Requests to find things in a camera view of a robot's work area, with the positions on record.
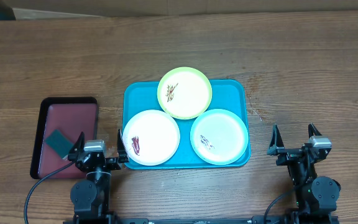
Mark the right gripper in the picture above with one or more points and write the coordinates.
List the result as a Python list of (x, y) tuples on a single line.
[(276, 147)]

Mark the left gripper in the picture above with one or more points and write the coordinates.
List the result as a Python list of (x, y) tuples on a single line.
[(114, 163)]

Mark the green scouring sponge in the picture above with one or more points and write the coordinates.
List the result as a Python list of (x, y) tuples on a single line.
[(59, 143)]

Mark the white plate with red stain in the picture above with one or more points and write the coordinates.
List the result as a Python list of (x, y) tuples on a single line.
[(151, 137)]

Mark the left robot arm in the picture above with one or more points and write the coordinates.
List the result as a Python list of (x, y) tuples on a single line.
[(91, 195)]

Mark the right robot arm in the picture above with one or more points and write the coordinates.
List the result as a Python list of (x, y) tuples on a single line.
[(316, 196)]

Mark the black tray with red liner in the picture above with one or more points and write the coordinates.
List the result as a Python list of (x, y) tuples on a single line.
[(70, 115)]

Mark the teal plastic tray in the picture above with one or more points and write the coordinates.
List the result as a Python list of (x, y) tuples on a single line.
[(140, 96)]

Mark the light blue rimmed plate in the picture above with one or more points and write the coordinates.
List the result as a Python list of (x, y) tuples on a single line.
[(219, 137)]

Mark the yellow-green rimmed plate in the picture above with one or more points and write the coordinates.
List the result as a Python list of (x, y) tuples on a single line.
[(184, 93)]

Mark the cardboard panel at back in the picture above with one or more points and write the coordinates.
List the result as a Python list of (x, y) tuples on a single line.
[(109, 8)]

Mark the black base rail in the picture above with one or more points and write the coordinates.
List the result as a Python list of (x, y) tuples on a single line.
[(254, 220)]

